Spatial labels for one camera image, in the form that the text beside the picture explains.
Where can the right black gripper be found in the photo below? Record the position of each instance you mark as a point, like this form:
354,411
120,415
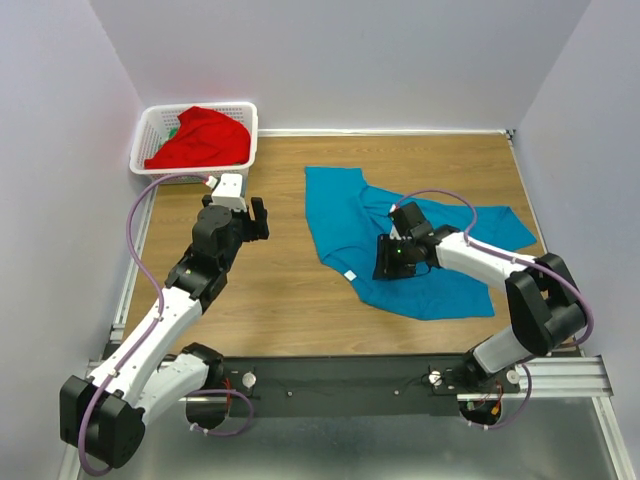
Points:
384,263

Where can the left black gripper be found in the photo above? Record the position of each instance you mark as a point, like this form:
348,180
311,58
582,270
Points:
257,228

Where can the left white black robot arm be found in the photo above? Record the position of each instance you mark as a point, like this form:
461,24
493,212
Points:
106,414

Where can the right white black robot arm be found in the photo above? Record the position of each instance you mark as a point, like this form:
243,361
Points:
545,306

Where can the red t shirt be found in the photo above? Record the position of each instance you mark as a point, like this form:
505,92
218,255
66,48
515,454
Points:
205,138

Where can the white plastic basket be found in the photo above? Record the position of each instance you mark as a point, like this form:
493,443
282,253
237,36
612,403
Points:
156,122

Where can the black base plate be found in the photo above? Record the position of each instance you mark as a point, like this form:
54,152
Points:
342,386

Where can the aluminium frame rail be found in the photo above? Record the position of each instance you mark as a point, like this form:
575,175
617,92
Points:
562,377

